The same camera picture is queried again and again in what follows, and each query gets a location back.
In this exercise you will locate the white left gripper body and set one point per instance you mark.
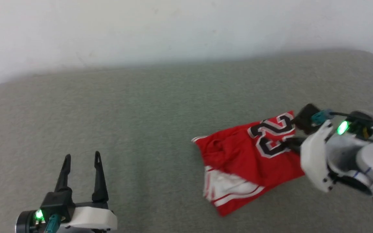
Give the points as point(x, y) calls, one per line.
point(91, 218)

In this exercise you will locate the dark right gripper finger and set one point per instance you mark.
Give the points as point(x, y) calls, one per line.
point(295, 144)

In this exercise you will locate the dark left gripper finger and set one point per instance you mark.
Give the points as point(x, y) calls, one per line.
point(99, 181)
point(65, 174)

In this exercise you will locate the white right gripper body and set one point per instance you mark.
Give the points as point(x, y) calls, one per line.
point(314, 158)

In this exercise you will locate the red basketball jersey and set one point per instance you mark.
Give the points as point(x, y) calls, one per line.
point(235, 155)

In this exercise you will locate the black right gripper motor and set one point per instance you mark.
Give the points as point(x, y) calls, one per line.
point(356, 124)

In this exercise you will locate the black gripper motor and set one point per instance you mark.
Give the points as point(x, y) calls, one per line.
point(28, 221)
point(356, 124)

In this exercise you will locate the black left gripper motor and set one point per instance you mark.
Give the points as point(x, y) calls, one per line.
point(28, 221)

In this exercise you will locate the grey fabric sofa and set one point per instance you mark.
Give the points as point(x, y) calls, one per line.
point(125, 113)

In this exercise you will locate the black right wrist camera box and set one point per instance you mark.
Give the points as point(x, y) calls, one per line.
point(306, 118)

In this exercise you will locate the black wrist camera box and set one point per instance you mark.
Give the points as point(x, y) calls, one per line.
point(306, 118)
point(57, 202)

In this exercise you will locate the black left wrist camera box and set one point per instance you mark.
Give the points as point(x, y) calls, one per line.
point(57, 202)

